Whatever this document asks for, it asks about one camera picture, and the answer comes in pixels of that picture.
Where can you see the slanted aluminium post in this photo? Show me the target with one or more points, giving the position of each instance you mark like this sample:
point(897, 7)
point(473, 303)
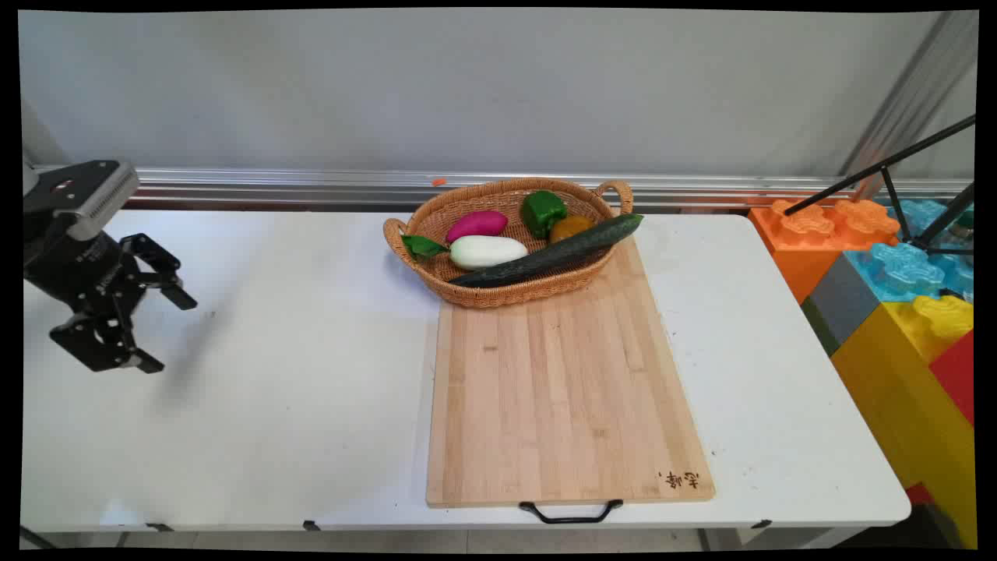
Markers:
point(919, 86)

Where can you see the aluminium rail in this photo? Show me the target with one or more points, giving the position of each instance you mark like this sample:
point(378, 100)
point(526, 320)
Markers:
point(273, 185)

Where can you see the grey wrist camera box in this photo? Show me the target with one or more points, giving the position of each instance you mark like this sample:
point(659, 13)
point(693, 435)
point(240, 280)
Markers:
point(93, 199)

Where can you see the white toy eggplant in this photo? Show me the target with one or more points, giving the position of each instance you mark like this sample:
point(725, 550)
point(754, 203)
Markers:
point(487, 252)

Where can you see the woven wicker basket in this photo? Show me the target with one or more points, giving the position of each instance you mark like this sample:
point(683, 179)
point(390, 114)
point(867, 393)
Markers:
point(456, 209)

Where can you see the large red toy block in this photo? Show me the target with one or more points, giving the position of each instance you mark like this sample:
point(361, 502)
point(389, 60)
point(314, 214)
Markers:
point(958, 374)

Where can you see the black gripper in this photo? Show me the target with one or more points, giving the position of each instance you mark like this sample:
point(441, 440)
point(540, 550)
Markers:
point(78, 269)

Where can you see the yellow toy bell pepper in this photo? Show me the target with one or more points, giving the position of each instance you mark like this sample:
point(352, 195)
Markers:
point(571, 227)

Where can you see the light blue toy block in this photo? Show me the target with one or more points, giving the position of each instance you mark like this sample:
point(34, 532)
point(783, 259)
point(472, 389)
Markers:
point(896, 274)

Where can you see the black tripod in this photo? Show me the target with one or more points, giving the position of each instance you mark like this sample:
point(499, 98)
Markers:
point(884, 167)

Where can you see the purple toy eggplant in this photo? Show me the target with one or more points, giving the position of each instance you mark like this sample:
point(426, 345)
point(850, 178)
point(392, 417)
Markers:
point(477, 225)

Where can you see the yellow toy block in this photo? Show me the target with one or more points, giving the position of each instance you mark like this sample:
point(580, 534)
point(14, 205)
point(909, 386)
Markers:
point(896, 389)

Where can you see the green toy bell pepper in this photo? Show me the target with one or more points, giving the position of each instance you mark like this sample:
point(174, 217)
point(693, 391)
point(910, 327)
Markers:
point(542, 212)

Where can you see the orange toy block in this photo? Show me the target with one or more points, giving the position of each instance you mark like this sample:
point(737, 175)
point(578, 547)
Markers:
point(794, 257)

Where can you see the small red toy block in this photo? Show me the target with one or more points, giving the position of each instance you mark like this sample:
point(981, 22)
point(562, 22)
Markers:
point(917, 494)

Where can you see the dark green toy cucumber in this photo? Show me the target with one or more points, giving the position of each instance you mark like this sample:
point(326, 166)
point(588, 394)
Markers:
point(545, 258)

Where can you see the wooden cutting board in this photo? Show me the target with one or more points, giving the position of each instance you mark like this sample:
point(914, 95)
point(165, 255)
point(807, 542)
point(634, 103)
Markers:
point(561, 389)

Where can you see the grey toy block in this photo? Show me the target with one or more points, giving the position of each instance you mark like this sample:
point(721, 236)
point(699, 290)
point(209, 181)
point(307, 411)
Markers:
point(845, 305)

